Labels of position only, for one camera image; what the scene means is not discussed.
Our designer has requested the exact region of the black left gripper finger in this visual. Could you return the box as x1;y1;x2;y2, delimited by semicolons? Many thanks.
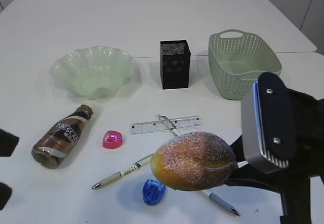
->
0;129;20;157
0;182;13;206

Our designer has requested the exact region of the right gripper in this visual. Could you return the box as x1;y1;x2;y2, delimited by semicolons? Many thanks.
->
224;88;323;223

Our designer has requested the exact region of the sugared bread bun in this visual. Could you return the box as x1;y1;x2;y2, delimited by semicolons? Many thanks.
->
150;131;238;191

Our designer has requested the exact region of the blue clear grey-grip pen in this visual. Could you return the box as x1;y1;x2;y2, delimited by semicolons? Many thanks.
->
199;190;240;216

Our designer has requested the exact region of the grey grip pen on ruler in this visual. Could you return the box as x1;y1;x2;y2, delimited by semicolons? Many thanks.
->
157;114;181;137

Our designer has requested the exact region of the blue pencil sharpener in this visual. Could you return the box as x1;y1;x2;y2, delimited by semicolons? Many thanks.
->
142;179;166;206

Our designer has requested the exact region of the green woven plastic basket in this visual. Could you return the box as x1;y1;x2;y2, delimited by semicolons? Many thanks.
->
208;29;282;100

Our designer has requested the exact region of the pink pencil sharpener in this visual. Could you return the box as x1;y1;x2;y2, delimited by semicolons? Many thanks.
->
102;130;123;149

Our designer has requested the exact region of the beige grip pen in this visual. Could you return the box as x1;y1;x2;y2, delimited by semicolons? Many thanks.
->
92;154;153;190

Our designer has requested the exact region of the green wavy glass plate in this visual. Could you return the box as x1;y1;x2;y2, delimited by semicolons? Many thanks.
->
50;46;135;99

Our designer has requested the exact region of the black mesh pen holder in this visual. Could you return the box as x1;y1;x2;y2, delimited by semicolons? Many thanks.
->
160;40;191;90

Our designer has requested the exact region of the brown Nescafe coffee bottle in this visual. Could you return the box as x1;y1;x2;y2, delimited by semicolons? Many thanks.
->
31;102;95;169

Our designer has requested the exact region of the clear plastic ruler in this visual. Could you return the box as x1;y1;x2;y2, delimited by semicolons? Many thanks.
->
130;116;202;134

